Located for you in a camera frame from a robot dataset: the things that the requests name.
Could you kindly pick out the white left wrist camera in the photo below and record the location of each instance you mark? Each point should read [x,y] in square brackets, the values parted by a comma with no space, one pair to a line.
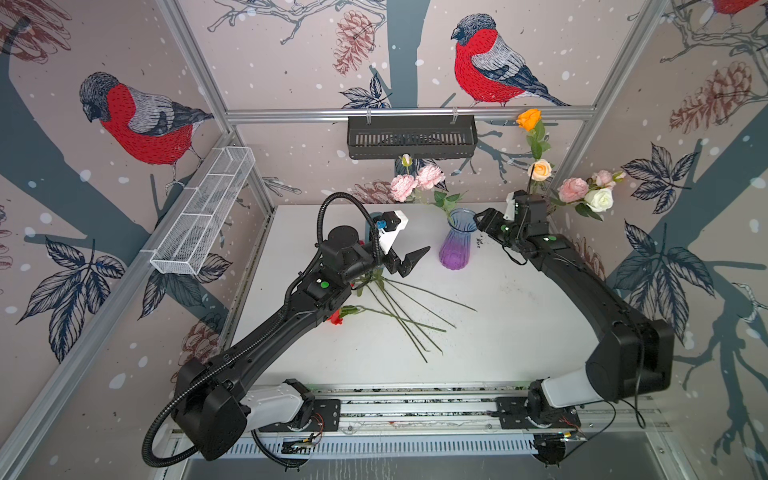
[388,225]

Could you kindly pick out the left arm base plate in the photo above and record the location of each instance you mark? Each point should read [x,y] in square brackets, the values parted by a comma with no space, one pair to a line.
[323,417]

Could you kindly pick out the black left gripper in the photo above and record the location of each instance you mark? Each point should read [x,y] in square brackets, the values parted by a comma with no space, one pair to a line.
[406,264]

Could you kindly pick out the white wire mesh basket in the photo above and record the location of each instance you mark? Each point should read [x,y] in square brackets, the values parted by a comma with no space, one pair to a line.
[191,237]

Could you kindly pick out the black hanging wire basket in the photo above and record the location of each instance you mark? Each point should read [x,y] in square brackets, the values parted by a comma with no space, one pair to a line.
[421,137]

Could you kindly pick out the pink carnation stem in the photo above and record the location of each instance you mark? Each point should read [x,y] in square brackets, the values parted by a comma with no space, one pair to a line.
[574,189]

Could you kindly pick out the blue purple glass vase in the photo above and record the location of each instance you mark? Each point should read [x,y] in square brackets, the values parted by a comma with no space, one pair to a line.
[454,253]

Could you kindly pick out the aluminium rail base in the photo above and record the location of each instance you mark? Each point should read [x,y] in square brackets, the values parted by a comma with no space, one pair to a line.
[415,422]

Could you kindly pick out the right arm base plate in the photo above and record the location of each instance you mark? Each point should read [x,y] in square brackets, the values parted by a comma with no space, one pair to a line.
[517,413]

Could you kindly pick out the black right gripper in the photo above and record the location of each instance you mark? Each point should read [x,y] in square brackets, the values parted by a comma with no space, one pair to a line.
[492,223]

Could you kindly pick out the orange rose stem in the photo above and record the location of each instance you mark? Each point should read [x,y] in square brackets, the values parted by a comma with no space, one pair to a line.
[540,170]

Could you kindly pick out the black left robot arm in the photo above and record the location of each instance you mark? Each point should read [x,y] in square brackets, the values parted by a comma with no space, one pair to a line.
[210,404]

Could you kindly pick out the white rose stem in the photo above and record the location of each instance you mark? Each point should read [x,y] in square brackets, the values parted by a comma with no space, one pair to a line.
[594,203]

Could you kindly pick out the teal ceramic vase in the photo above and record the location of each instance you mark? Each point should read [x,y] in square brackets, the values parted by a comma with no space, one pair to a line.
[373,229]

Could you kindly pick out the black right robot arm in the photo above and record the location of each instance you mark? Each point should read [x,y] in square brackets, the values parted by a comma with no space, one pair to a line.
[634,354]

